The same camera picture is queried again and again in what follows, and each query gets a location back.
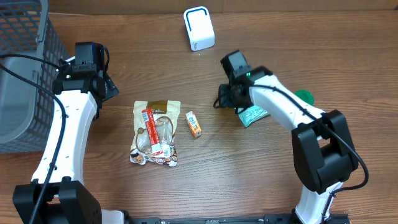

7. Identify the teal wet wipes pack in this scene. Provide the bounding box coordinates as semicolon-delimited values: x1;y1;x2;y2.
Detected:
237;105;269;128

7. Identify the red snack stick packet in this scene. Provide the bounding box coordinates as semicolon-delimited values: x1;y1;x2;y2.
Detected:
142;108;164;156

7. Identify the orange Kleenex tissue pack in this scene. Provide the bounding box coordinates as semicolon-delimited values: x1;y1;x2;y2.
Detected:
186;111;202;138

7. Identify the brown white snack bag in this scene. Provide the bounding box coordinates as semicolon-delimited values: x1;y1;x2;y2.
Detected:
129;100;181;167

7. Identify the green lid jar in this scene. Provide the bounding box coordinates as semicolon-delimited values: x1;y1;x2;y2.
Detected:
295;90;315;106

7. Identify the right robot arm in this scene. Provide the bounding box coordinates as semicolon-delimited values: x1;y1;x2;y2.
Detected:
214;50;360;223

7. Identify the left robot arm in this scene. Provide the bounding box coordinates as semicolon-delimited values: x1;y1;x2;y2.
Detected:
12;42;129;223

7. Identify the white barcode scanner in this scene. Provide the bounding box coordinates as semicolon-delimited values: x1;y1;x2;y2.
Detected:
183;6;215;52

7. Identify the grey plastic mesh basket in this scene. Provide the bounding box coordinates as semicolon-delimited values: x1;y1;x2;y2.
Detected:
1;0;69;154

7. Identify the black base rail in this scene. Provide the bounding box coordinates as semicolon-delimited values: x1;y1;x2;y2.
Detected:
124;213;351;224

